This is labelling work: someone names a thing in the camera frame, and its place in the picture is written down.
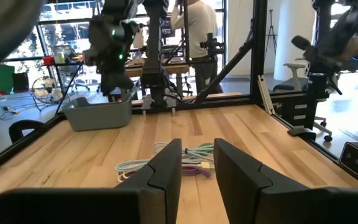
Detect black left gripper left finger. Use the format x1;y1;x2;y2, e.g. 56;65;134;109
0;138;183;224

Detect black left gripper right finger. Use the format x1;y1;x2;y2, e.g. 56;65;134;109
213;138;358;224

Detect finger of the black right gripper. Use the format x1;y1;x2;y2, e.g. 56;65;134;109
100;74;119;96
118;74;135;94

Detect white pink USB cable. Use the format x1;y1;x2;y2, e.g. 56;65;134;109
116;172;149;184

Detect pale whitish USB cable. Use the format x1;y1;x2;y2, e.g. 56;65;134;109
115;159;151;174

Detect purple USB cable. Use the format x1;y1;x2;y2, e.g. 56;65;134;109
181;164;214;180

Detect light blue USB cable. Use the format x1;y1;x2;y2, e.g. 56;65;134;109
152;142;214;165

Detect grey-teal plastic bin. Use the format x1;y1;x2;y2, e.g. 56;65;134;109
61;92;134;132

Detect wooden workbench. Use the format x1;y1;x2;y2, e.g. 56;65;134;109
124;58;191;78

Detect floor fan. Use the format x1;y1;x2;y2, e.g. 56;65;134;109
30;75;65;105

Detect person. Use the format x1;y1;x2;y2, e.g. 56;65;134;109
170;0;226;95

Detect black box with white labels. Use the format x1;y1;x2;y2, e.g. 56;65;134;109
272;92;318;129

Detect white aluminium bars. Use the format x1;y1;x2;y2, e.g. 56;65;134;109
257;74;276;115

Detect white office chair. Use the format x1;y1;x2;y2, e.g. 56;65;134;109
272;62;334;143

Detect black tripod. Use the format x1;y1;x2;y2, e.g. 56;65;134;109
264;9;278;58

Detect black aluminium table frame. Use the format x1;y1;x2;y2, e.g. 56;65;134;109
0;0;358;187

